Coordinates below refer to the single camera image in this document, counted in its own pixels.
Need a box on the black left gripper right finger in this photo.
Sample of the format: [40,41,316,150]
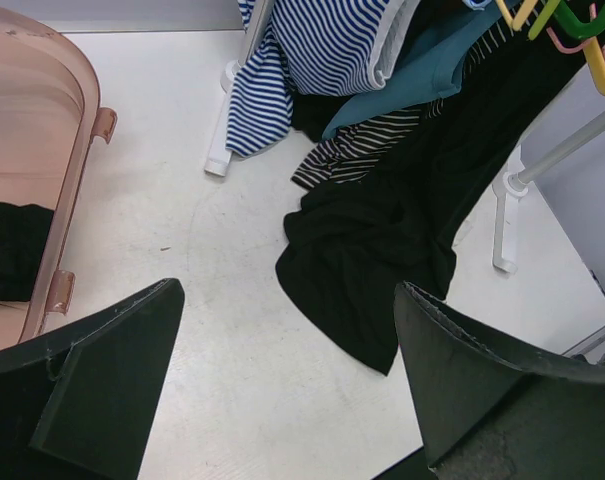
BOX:
[394,283,605,479]

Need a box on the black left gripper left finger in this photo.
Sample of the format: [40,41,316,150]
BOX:
[0,278,184,479]

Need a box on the black tank top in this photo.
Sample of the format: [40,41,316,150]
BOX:
[0,202,54,302]

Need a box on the yellow hanger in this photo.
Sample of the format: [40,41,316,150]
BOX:
[495,0,605,97]

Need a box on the pink hanger with garment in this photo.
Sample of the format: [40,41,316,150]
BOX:
[546,27,591,55]

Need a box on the blue white striped top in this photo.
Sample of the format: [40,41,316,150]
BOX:
[226,0,418,157]

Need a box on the green hanger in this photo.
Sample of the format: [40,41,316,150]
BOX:
[527,1,605,41]

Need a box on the black hanging garment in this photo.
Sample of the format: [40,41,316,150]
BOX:
[275,25,585,374]

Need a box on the white clothes rack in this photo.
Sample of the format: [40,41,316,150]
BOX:
[204,1,605,273]

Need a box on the black multicolour striped garment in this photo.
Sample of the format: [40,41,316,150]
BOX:
[291,19,514,190]

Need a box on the pink translucent plastic basin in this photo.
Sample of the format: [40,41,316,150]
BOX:
[0,7,117,350]

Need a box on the teal garment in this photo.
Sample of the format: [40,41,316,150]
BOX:
[322,2,501,139]

